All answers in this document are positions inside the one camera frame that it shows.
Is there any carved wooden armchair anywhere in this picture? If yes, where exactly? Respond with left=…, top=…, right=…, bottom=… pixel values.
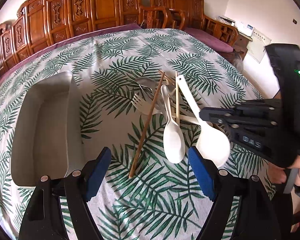
left=150, top=0, right=239, bottom=46

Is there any purple bench cushion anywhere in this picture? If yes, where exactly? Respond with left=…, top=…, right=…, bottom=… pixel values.
left=0, top=23, right=141, bottom=84

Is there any person's right hand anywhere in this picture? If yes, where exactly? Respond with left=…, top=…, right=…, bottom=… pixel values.
left=267, top=154, right=300, bottom=187

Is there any carved wooden sofa bench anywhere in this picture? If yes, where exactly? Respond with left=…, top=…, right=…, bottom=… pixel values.
left=0, top=0, right=186, bottom=81

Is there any cream plastic fork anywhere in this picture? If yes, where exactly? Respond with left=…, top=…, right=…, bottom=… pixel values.
left=131, top=94, right=152, bottom=115

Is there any cream chopstick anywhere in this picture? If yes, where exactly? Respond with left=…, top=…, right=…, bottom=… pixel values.
left=175, top=71, right=180, bottom=126

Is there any small white plastic spoon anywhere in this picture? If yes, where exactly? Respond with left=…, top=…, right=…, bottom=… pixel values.
left=161, top=85, right=185, bottom=164

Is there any white wall panel box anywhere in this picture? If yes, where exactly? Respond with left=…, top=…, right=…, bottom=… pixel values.
left=247, top=28, right=271, bottom=63

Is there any wooden side table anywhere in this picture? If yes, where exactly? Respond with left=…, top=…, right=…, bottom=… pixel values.
left=232, top=33, right=253, bottom=60

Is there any metal spoon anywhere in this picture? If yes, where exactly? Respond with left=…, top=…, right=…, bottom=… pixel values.
left=136, top=77, right=165, bottom=112

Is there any large white plastic spoon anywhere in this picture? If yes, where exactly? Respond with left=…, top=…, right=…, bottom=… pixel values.
left=176, top=75, right=230, bottom=168

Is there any grey metal tray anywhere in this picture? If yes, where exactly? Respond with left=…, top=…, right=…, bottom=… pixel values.
left=11, top=71, right=86, bottom=187

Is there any purple armchair cushion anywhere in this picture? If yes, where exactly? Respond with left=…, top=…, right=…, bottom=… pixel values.
left=184, top=28, right=234, bottom=53

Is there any palm leaf tablecloth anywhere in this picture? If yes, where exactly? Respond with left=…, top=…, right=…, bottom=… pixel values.
left=0, top=29, right=261, bottom=239

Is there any brown wooden chopstick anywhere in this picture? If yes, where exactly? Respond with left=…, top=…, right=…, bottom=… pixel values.
left=129, top=73, right=165, bottom=178

